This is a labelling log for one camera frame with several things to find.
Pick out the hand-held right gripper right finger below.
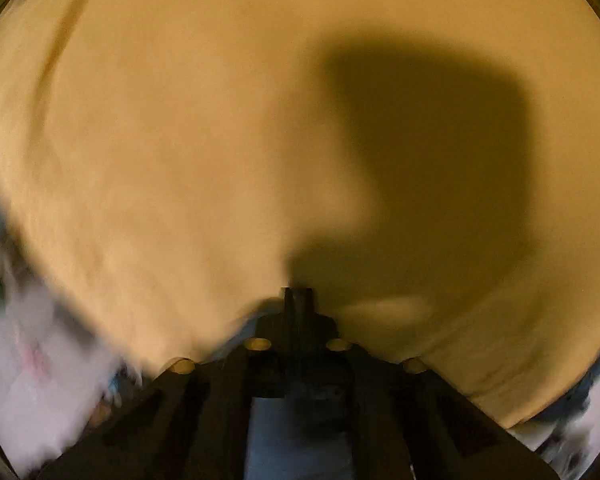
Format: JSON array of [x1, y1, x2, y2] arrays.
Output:
[[299, 287, 562, 480]]

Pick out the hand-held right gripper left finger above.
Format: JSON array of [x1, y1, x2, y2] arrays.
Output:
[[37, 287, 299, 480]]

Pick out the blue jeans pants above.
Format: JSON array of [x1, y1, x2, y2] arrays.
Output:
[[245, 397, 355, 480]]

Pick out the bed with yellow sheet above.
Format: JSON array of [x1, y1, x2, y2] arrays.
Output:
[[0, 0, 600, 431]]

